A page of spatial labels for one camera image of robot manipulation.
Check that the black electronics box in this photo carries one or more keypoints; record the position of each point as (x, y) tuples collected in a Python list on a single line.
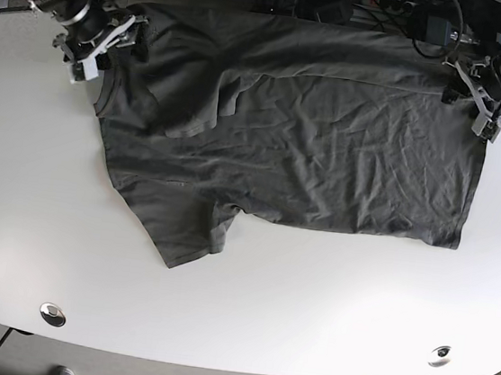
[(431, 25)]

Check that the chrome table grommet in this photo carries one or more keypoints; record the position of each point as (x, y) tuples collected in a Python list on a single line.
[(440, 356), (52, 314)]

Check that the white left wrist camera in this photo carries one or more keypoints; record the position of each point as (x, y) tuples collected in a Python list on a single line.
[(485, 128)]

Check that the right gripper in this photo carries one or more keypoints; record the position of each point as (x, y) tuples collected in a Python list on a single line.
[(92, 27)]

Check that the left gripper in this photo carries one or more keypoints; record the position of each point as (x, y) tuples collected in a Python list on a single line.
[(476, 78)]

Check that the left chrome table grommet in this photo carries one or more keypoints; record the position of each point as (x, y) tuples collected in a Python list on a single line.
[(52, 314)]

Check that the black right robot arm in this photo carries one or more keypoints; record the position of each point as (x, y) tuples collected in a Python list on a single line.
[(92, 27)]

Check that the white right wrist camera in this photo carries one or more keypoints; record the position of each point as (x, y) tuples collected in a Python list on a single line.
[(83, 70)]

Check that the light teal T-shirt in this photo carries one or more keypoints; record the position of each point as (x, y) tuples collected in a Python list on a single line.
[(304, 124)]

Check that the black power adapter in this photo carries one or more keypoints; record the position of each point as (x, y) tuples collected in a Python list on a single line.
[(325, 11)]

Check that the right chrome table grommet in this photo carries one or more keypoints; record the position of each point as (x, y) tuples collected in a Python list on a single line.
[(440, 356)]

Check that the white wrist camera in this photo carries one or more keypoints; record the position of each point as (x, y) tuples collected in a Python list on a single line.
[(83, 70), (485, 128)]

